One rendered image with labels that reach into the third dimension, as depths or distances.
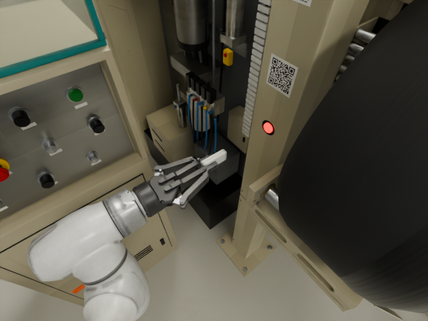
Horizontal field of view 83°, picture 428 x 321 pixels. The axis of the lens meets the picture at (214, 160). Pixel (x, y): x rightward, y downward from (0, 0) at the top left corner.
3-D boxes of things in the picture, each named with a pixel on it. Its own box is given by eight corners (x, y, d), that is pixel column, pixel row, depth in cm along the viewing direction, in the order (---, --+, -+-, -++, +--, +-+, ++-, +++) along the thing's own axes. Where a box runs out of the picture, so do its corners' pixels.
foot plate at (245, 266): (216, 241, 154) (216, 239, 152) (246, 217, 164) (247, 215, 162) (244, 277, 140) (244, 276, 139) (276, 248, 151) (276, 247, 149)
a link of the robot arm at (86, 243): (97, 190, 52) (125, 233, 58) (18, 231, 46) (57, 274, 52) (105, 210, 43) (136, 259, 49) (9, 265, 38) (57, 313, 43)
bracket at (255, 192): (244, 202, 76) (248, 185, 68) (323, 144, 91) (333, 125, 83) (251, 210, 74) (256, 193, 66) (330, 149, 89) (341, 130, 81)
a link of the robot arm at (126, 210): (98, 192, 49) (125, 178, 51) (112, 212, 56) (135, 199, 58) (116, 226, 44) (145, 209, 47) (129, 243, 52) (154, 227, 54)
